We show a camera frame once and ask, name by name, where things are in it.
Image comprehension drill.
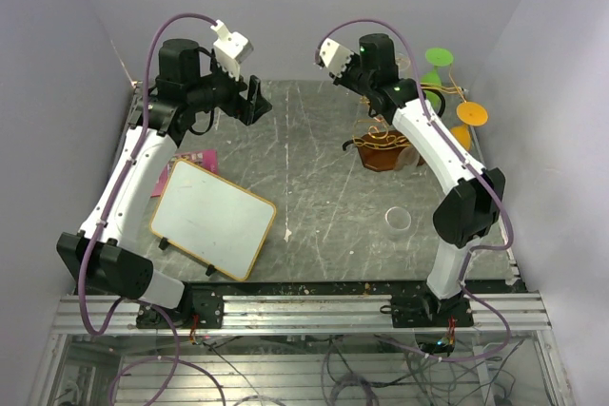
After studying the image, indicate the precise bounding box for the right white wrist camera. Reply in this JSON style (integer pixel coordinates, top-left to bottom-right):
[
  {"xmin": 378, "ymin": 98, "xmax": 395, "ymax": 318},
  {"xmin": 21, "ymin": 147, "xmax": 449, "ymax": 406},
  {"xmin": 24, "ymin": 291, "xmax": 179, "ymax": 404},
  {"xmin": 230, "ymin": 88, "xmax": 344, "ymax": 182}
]
[{"xmin": 317, "ymin": 38, "xmax": 355, "ymax": 78}]

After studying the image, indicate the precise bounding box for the orange plastic wine glass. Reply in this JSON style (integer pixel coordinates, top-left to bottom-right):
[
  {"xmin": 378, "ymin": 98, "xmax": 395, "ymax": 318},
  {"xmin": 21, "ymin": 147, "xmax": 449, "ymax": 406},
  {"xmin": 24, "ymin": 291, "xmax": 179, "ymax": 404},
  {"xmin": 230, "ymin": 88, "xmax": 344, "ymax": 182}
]
[{"xmin": 450, "ymin": 102, "xmax": 488, "ymax": 151}]

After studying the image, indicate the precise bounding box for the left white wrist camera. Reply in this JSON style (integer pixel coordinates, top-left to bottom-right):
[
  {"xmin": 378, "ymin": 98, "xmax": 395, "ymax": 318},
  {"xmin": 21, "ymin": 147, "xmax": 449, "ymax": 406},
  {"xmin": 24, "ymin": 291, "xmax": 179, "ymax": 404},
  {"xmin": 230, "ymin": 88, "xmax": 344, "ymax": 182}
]
[{"xmin": 210, "ymin": 20, "xmax": 253, "ymax": 81}]

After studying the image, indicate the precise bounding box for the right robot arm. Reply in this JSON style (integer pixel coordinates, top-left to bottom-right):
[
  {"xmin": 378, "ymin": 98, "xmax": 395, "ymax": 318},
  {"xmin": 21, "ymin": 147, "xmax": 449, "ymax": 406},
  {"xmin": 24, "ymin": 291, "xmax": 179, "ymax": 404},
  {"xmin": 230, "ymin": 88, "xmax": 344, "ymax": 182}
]
[{"xmin": 318, "ymin": 33, "xmax": 505, "ymax": 326}]

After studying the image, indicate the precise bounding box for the aluminium rail frame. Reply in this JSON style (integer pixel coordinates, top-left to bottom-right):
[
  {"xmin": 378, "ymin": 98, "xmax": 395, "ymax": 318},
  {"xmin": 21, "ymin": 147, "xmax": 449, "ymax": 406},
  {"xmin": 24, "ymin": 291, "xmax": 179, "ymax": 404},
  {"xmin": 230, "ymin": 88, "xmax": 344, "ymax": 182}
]
[{"xmin": 51, "ymin": 293, "xmax": 551, "ymax": 336}]

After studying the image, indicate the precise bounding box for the white board with yellow frame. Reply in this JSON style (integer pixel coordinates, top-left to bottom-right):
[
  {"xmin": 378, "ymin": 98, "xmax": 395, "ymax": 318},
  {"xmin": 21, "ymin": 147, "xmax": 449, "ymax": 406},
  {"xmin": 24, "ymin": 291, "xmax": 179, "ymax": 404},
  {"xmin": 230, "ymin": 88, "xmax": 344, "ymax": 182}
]
[{"xmin": 149, "ymin": 159, "xmax": 277, "ymax": 281}]

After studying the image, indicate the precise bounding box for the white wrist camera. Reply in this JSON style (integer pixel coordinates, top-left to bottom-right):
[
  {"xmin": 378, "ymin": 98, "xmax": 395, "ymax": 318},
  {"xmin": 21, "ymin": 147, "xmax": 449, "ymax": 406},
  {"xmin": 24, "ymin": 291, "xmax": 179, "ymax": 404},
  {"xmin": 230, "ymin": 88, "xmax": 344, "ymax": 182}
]
[
  {"xmin": 210, "ymin": 20, "xmax": 253, "ymax": 81},
  {"xmin": 317, "ymin": 38, "xmax": 355, "ymax": 78}
]

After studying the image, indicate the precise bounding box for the green plastic wine glass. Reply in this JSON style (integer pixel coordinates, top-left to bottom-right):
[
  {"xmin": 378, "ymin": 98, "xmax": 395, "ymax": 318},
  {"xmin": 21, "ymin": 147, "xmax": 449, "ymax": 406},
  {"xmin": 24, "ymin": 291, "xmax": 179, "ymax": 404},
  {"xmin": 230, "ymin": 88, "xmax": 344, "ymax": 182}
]
[{"xmin": 421, "ymin": 48, "xmax": 454, "ymax": 113}]

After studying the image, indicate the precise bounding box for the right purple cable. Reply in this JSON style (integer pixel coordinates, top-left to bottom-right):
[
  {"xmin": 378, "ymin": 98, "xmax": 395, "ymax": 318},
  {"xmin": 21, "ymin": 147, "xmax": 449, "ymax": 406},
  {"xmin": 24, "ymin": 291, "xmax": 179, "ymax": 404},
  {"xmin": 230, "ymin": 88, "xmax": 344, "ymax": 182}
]
[{"xmin": 314, "ymin": 19, "xmax": 515, "ymax": 362}]

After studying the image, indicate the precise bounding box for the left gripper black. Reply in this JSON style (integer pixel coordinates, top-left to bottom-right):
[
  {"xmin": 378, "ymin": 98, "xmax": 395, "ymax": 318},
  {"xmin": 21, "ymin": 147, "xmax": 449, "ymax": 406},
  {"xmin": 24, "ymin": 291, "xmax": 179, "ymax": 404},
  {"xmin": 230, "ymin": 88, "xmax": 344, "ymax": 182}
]
[{"xmin": 187, "ymin": 48, "xmax": 272, "ymax": 126}]

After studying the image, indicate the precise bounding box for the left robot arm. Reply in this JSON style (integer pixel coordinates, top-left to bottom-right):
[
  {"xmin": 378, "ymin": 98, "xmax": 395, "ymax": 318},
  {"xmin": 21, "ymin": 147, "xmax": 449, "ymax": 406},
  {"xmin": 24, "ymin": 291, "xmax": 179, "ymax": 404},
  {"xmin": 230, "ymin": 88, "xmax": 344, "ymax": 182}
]
[{"xmin": 56, "ymin": 33, "xmax": 272, "ymax": 327}]

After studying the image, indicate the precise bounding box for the clear champagne flute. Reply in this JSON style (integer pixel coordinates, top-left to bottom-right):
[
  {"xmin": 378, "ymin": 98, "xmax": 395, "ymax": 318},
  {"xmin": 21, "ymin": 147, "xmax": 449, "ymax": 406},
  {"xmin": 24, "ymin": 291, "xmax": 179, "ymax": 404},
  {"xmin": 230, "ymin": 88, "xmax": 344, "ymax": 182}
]
[{"xmin": 394, "ymin": 145, "xmax": 421, "ymax": 171}]

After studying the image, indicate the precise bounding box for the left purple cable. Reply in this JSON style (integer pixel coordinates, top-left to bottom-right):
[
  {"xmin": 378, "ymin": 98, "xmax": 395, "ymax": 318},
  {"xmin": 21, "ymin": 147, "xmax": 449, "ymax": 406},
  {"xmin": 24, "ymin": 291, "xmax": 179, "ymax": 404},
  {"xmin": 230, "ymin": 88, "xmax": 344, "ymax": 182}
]
[{"xmin": 78, "ymin": 12, "xmax": 220, "ymax": 336}]

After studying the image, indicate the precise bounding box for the pink sticker booklet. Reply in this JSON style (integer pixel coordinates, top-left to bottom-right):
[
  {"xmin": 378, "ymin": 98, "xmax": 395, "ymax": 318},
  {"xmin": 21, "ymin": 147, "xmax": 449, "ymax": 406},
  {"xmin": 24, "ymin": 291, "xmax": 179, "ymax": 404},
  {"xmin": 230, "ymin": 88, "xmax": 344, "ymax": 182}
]
[{"xmin": 151, "ymin": 149, "xmax": 219, "ymax": 198}]

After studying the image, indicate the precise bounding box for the gold wire wine glass rack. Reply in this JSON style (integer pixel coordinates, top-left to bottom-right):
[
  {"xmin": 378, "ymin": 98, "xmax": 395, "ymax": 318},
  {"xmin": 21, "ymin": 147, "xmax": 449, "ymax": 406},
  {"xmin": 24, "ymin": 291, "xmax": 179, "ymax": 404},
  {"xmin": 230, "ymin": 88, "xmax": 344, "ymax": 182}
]
[{"xmin": 342, "ymin": 63, "xmax": 466, "ymax": 172}]

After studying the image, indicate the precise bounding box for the clear wine glass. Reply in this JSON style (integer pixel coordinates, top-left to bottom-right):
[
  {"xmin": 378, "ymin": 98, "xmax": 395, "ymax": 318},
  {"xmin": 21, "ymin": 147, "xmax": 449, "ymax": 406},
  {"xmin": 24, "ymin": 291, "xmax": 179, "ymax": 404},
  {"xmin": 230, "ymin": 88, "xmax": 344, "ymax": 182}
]
[
  {"xmin": 371, "ymin": 206, "xmax": 413, "ymax": 259},
  {"xmin": 395, "ymin": 52, "xmax": 412, "ymax": 79}
]

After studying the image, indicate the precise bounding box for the purple cable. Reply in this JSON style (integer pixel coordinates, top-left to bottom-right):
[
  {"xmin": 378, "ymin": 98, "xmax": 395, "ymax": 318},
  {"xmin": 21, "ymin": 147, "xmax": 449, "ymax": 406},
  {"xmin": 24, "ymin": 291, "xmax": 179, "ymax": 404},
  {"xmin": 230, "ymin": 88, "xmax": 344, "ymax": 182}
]
[
  {"xmin": 314, "ymin": 19, "xmax": 515, "ymax": 362},
  {"xmin": 78, "ymin": 12, "xmax": 220, "ymax": 336}
]

